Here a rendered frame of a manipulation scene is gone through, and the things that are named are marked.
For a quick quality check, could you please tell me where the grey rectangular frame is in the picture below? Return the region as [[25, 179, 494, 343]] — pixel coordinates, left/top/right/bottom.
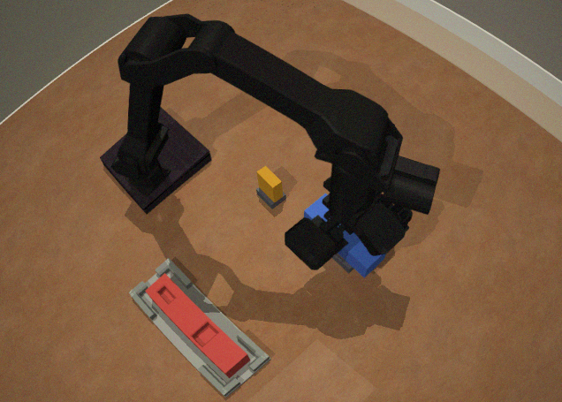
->
[[332, 254, 353, 274], [256, 187, 286, 209]]

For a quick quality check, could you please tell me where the yellow rectangular block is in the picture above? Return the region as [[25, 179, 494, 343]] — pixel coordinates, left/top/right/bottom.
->
[[257, 166, 283, 203]]

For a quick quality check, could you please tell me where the red bar with square socket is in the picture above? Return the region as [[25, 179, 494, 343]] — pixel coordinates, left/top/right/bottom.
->
[[145, 273, 250, 378]]

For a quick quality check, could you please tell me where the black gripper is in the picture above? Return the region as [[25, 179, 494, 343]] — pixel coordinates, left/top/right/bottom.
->
[[285, 176, 381, 270]]

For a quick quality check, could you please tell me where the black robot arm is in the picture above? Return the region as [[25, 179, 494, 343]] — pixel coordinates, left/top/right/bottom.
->
[[111, 14, 440, 256]]

